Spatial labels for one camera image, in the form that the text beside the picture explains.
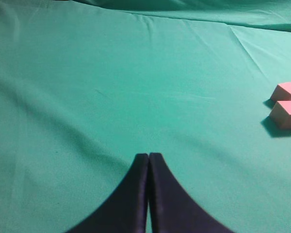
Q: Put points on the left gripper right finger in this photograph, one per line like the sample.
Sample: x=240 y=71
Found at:
x=172 y=210

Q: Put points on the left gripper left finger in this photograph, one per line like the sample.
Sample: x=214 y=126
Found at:
x=125 y=210

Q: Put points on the pink cube column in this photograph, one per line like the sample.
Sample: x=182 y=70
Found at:
x=281 y=114
x=281 y=92

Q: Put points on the green cloth backdrop and cover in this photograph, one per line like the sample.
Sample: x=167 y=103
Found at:
x=85 y=85

